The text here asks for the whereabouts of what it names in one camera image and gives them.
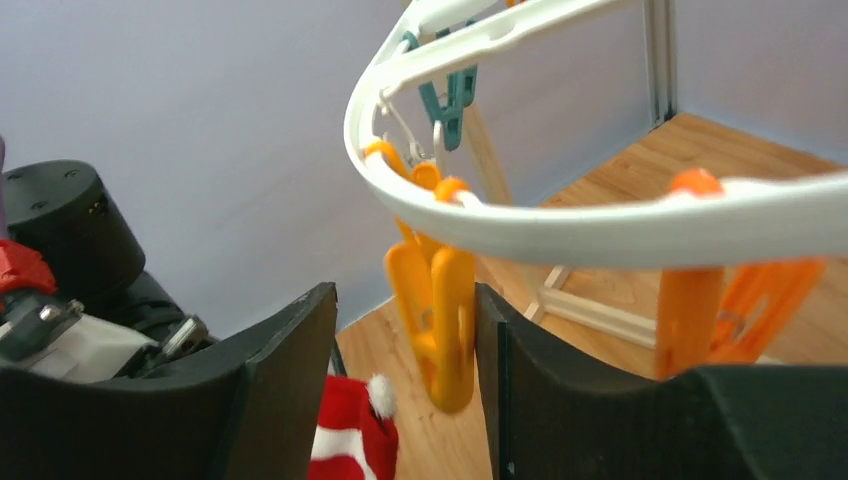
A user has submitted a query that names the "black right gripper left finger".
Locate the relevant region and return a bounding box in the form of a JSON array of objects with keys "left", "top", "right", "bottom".
[{"left": 1, "top": 282, "right": 337, "bottom": 480}]

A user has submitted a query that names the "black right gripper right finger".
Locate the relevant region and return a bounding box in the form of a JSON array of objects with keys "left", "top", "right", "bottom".
[{"left": 476, "top": 284, "right": 847, "bottom": 479}]

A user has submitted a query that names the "orange clothes peg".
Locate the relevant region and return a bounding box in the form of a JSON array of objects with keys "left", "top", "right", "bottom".
[
  {"left": 384, "top": 228, "right": 476, "bottom": 414},
  {"left": 654, "top": 167, "right": 828, "bottom": 382}
]

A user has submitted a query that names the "white round sock hanger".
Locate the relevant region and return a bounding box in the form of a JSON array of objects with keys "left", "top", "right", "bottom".
[{"left": 343, "top": 0, "right": 848, "bottom": 271}]

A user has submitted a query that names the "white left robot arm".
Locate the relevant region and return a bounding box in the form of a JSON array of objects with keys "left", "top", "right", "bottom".
[{"left": 1, "top": 159, "right": 337, "bottom": 479}]

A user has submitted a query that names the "wooden clothes rack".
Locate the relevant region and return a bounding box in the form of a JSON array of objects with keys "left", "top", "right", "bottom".
[{"left": 460, "top": 102, "right": 783, "bottom": 367}]

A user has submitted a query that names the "teal clothes peg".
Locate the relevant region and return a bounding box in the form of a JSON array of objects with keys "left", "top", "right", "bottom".
[{"left": 418, "top": 64, "right": 478, "bottom": 152}]

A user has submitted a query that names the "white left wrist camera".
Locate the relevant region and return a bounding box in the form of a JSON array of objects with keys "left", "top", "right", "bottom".
[{"left": 0, "top": 294, "right": 213, "bottom": 386}]

